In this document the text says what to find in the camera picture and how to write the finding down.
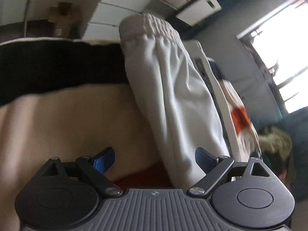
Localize striped bed blanket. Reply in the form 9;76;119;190
0;37;259;231

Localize white black chair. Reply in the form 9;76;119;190
175;0;222;27

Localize white sweatpants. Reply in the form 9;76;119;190
119;14;249;189

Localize pale yellow knit blanket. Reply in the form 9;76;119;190
258;126;292;162

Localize white dressing table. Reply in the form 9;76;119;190
80;0;189;42

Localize right teal curtain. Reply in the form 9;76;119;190
258;107;307;202

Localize dark framed window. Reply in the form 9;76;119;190
237;0;307;113

